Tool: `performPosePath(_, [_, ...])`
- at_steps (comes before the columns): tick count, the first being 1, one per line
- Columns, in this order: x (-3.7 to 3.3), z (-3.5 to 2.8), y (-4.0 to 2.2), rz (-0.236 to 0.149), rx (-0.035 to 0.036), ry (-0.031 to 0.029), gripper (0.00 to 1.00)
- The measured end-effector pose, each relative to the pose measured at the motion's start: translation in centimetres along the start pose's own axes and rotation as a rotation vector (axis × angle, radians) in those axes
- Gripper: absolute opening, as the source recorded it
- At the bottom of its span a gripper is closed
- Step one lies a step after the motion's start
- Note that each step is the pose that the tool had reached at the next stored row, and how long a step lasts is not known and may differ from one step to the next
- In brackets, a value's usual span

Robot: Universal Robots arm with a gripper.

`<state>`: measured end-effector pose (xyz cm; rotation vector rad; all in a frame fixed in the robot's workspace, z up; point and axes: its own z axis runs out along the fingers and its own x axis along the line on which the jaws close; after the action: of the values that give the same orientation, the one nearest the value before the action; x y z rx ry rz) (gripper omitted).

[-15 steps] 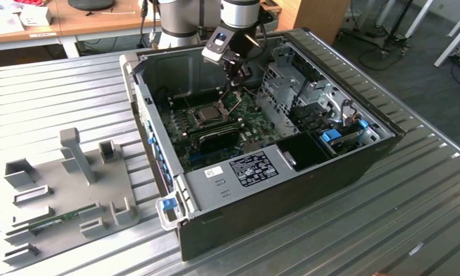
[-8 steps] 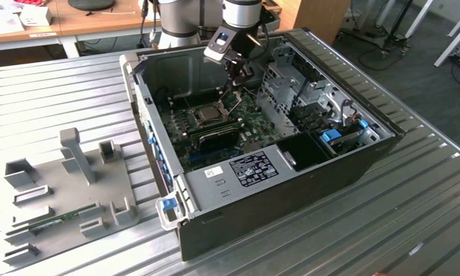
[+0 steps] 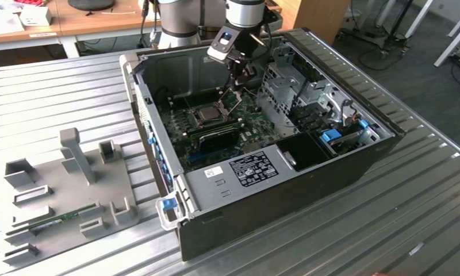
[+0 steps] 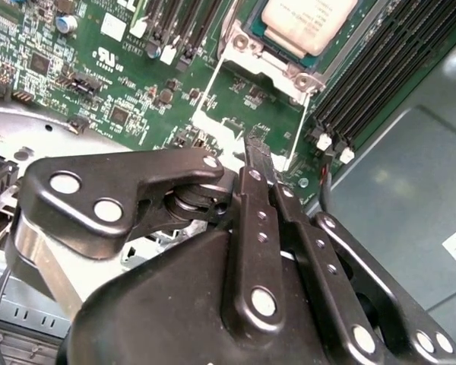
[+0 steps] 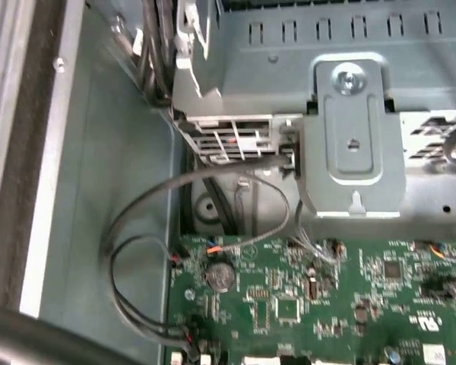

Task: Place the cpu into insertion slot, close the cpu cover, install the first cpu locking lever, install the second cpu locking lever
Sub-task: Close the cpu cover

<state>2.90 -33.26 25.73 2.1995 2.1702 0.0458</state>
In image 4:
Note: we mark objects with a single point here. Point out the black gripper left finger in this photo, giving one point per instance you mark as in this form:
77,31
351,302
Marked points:
80,197

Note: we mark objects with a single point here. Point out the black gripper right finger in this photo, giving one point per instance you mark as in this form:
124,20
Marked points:
327,273

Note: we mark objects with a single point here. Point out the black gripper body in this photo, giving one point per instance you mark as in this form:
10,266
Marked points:
156,311

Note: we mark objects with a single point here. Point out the metal socket cover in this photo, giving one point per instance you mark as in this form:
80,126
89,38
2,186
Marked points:
213,127

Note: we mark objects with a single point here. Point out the silver CPU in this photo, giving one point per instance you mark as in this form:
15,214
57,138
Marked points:
308,23

